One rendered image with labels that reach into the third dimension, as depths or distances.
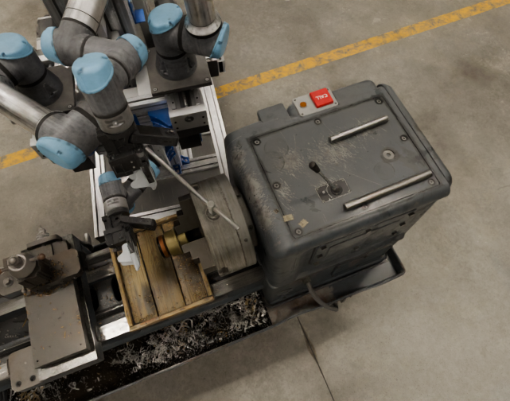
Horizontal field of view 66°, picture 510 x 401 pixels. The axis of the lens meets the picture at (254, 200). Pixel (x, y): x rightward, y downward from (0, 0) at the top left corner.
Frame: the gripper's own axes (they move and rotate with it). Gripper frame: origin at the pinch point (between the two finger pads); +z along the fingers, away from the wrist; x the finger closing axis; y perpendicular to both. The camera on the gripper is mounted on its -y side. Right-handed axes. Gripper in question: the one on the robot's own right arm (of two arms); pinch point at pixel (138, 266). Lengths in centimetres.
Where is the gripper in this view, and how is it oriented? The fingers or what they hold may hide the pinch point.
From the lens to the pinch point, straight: 131.1
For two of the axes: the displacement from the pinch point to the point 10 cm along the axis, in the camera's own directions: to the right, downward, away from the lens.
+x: 0.1, -4.3, -9.0
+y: -9.3, 3.2, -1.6
